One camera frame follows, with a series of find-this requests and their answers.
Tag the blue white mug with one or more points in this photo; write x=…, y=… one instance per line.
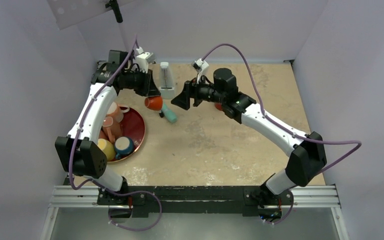
x=123, y=147

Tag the salmon mug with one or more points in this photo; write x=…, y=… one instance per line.
x=117, y=111

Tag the white metronome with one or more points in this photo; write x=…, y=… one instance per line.
x=167, y=81

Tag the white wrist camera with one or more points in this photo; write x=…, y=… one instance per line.
x=144, y=59
x=201, y=67

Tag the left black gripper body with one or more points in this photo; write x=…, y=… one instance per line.
x=138, y=81

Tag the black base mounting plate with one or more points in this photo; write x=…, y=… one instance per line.
x=249, y=201

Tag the pink mug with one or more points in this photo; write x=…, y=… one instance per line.
x=111, y=129

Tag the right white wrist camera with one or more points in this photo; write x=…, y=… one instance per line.
x=201, y=67

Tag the aluminium frame rail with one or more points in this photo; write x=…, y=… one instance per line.
x=314, y=196

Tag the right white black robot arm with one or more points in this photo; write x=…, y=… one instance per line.
x=306, y=157

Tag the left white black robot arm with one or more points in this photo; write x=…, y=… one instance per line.
x=78, y=151

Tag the red round tray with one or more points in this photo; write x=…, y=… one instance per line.
x=133, y=126

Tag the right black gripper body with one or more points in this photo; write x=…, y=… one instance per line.
x=204, y=92

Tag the yellow mug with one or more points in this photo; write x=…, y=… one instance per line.
x=107, y=148

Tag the white perforated board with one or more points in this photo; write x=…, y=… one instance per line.
x=72, y=12

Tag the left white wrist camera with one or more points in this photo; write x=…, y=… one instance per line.
x=144, y=59

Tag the red mug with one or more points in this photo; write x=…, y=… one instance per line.
x=218, y=106

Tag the silver tripod stand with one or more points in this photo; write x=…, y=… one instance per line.
x=114, y=6

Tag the small orange mug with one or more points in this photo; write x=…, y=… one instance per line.
x=154, y=103

